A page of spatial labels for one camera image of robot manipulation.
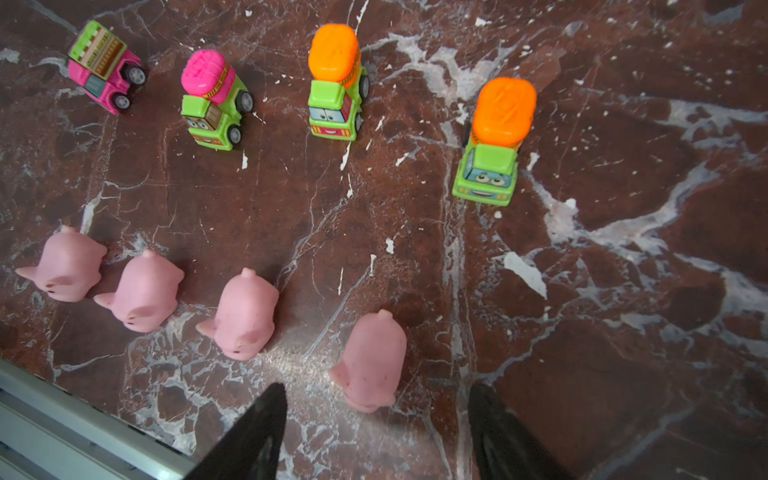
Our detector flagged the pink pig toy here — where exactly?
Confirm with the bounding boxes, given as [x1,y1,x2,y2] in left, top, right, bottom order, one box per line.
[15,226,108,303]
[93,249,185,333]
[196,268,279,361]
[329,309,407,413]

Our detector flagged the green truck orange load left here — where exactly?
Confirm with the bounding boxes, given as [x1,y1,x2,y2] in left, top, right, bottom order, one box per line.
[308,24,370,141]

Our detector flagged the green truck orange load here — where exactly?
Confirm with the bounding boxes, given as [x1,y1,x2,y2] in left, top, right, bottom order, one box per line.
[308,24,370,141]
[452,77,537,206]

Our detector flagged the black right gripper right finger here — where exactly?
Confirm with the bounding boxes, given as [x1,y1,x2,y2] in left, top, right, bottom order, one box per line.
[468,382,574,480]

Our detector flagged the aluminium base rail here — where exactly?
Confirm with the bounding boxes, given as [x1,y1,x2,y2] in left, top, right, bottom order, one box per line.
[1,360,195,479]

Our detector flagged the pink green toy truck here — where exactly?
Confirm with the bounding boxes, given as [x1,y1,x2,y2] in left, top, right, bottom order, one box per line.
[68,20,148,115]

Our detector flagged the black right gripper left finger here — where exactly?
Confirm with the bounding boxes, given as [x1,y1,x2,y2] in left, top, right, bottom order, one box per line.
[184,383,288,480]

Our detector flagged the green truck orange load right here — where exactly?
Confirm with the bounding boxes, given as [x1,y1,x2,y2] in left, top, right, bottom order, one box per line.
[452,77,537,206]

